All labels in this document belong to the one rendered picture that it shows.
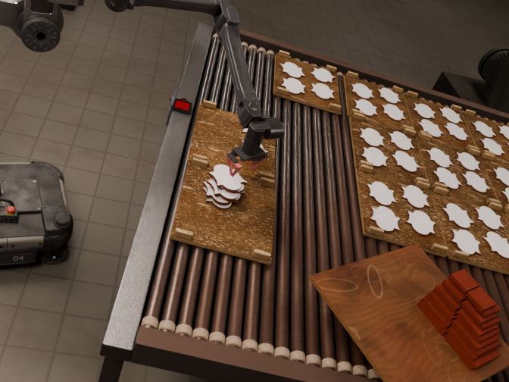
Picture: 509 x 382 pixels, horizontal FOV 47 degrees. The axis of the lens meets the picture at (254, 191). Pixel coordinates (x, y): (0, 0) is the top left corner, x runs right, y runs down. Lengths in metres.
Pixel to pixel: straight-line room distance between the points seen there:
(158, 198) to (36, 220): 0.93
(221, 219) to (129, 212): 1.34
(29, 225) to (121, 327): 1.24
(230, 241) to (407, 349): 0.66
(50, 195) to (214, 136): 0.97
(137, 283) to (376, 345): 0.73
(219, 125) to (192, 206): 0.54
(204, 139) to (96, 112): 1.71
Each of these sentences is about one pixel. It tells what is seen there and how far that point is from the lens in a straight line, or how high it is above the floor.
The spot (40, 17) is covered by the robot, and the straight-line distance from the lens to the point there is 2.37.
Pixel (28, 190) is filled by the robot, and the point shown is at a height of 0.26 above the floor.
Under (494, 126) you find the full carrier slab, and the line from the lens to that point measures 3.56.
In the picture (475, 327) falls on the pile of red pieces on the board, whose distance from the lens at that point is 1.89.
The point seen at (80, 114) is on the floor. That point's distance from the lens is 3.95.
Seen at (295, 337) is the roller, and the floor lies 0.92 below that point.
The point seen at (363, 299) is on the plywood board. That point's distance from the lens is 1.88.
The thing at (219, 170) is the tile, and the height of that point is 1.02.
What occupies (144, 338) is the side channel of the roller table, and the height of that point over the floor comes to 0.95.
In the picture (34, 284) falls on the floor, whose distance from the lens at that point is 2.94.
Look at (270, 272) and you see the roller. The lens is 1.97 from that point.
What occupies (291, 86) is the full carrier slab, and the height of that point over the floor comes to 0.95.
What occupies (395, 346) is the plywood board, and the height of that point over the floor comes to 1.04.
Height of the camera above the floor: 2.31
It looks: 38 degrees down
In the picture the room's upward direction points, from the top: 22 degrees clockwise
